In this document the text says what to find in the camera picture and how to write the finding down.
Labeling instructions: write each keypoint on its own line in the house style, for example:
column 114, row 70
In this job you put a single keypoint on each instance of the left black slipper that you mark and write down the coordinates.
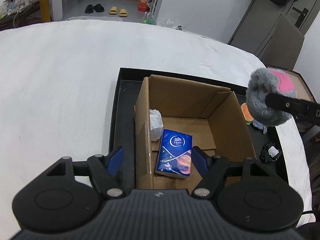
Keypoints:
column 89, row 9

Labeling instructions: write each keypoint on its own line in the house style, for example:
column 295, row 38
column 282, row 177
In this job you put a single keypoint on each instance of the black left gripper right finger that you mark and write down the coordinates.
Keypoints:
column 212, row 171

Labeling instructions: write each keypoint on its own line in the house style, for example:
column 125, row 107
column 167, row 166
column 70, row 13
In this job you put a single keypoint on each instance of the brown cardboard box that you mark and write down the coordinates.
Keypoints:
column 210, row 114

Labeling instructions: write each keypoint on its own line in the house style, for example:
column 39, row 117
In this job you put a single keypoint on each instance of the black white small pouch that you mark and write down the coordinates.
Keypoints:
column 270, row 153

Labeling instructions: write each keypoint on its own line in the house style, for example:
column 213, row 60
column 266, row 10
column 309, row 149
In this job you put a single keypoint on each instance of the blue tissue pack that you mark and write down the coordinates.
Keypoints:
column 174, row 156

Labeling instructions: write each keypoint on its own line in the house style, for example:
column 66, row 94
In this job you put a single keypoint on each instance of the yellow table leg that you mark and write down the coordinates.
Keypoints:
column 45, row 11

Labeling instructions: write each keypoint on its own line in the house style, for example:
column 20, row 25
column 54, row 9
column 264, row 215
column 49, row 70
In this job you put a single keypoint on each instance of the grey door with handle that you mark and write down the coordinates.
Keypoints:
column 259, row 22

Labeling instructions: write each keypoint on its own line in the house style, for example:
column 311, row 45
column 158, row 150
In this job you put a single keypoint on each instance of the right yellow slipper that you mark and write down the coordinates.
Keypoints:
column 123, row 13

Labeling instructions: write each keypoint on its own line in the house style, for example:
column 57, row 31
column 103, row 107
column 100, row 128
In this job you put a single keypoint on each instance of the cluttered side table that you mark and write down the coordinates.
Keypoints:
column 14, row 13

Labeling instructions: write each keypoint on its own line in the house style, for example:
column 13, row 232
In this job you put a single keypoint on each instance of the grey pink plush toy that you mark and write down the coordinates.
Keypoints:
column 265, row 81

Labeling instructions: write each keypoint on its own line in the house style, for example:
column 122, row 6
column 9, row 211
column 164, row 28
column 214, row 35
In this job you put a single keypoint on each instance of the white table cloth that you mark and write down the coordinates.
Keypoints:
column 58, row 81

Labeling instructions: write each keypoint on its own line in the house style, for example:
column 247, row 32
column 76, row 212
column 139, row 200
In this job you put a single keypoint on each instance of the orange burger plush toy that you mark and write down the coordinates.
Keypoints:
column 247, row 116

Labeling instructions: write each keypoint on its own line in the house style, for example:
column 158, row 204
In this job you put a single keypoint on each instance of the green plastic bag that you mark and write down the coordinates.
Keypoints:
column 148, row 18

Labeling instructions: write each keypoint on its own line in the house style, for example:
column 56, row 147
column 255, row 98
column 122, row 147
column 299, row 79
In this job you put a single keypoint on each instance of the black slipper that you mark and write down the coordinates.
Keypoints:
column 89, row 9
column 98, row 8

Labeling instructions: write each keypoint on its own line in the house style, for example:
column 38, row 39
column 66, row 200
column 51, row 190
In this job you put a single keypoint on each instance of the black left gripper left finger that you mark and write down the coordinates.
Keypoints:
column 103, row 170

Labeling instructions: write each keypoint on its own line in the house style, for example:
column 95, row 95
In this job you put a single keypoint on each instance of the orange cardboard box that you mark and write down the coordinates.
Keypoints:
column 143, row 5

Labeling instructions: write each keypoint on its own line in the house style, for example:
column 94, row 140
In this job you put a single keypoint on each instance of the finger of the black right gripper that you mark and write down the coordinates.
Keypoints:
column 302, row 110

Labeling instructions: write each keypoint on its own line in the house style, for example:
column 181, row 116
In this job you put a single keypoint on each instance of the brown board black frame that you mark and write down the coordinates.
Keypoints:
column 302, row 89

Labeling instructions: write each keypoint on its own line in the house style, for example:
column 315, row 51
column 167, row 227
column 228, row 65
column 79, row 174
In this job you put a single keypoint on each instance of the white wrapped tissue roll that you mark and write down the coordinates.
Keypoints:
column 156, row 125

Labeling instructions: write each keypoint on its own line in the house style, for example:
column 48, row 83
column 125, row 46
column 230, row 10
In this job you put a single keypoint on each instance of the clear plastic bag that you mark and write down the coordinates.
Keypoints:
column 171, row 24

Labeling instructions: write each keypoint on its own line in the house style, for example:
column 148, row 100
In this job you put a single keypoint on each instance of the black shallow tray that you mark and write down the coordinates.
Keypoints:
column 122, row 130

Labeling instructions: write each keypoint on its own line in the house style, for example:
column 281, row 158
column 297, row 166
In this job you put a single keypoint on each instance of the left yellow slipper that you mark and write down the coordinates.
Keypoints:
column 113, row 11

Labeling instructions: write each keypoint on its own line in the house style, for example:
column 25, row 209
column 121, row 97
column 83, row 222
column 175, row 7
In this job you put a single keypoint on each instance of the yellow slipper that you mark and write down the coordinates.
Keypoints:
column 113, row 11
column 123, row 13

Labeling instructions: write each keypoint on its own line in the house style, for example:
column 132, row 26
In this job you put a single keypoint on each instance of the right black slipper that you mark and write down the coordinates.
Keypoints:
column 98, row 8

